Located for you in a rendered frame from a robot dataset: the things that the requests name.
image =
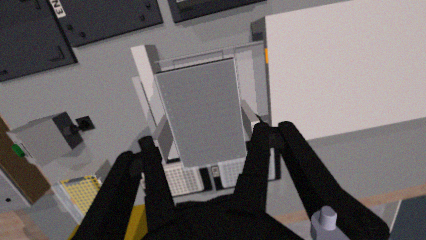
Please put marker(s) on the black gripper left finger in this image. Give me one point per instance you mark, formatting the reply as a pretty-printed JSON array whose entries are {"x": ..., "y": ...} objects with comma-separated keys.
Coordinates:
[{"x": 109, "y": 214}]

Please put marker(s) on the white multi-well assay plate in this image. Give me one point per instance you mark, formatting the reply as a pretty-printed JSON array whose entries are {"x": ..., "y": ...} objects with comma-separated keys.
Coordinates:
[{"x": 229, "y": 177}]

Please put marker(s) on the grey bench mat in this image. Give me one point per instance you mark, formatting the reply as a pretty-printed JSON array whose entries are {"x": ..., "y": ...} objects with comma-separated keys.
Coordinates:
[{"x": 365, "y": 162}]

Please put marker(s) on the yellow open-top bin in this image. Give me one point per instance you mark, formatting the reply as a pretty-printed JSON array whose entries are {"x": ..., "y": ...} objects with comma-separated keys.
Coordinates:
[{"x": 137, "y": 226}]

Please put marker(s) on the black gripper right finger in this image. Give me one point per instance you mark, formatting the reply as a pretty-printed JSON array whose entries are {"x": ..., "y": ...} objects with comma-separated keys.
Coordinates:
[{"x": 336, "y": 215}]

